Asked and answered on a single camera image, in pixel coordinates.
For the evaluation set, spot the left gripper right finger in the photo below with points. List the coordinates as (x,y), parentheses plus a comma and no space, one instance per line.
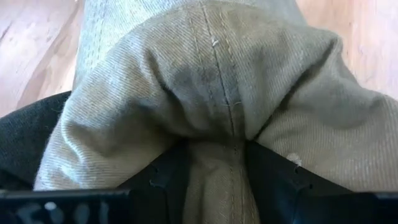
(273,186)

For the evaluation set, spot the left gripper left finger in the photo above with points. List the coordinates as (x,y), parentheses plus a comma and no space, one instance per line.
(161,186)

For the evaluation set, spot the beige baseball cap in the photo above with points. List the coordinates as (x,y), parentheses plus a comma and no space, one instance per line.
(202,77)

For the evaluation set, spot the dark grey cloth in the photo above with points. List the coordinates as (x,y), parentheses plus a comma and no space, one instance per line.
(25,137)

